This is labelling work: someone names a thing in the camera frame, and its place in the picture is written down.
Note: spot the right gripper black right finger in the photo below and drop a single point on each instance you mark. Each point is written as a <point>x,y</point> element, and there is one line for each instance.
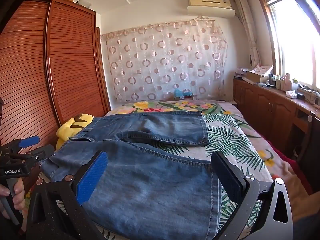
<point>274,220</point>

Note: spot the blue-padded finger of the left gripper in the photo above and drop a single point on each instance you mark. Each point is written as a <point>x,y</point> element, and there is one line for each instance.
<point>16,145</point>

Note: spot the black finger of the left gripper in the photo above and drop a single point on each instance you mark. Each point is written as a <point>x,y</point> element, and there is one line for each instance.
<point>33,156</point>

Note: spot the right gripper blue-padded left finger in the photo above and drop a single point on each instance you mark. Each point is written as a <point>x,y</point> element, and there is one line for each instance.
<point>55,210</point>

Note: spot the blue denim jeans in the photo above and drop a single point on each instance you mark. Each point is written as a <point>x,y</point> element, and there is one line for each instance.
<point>145,192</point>

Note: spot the yellow Pikachu plush toy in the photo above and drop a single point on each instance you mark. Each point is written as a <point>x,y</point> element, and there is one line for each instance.
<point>72,127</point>

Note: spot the floral pink bed cover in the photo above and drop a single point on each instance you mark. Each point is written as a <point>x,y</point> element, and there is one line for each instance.
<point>230,133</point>

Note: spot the wooden louvered wardrobe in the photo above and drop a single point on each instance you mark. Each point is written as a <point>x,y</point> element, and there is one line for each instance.
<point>51,69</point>

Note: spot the palm leaf print blanket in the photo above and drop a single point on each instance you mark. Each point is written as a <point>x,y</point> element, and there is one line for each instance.
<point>159,182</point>

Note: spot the wooden sideboard cabinet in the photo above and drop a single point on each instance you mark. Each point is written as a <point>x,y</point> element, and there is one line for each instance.
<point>291,125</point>

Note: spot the pink bottle on sill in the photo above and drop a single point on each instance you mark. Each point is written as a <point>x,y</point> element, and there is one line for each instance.
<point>287,84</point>

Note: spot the cardboard box on cabinet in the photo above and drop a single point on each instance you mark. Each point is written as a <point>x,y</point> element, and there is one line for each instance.
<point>259,74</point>

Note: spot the sheer circle pattern curtain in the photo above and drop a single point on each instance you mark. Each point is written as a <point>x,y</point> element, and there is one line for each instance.
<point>150,62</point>

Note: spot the blue toy on headboard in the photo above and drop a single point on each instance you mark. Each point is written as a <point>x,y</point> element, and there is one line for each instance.
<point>180,95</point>

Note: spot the tied-back window drape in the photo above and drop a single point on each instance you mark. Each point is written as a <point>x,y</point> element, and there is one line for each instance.
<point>247,20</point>

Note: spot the window with wooden frame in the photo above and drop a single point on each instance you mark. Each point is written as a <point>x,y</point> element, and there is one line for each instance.
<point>295,41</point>

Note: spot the white wall air conditioner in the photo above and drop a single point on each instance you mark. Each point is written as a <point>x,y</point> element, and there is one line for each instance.
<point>211,8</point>

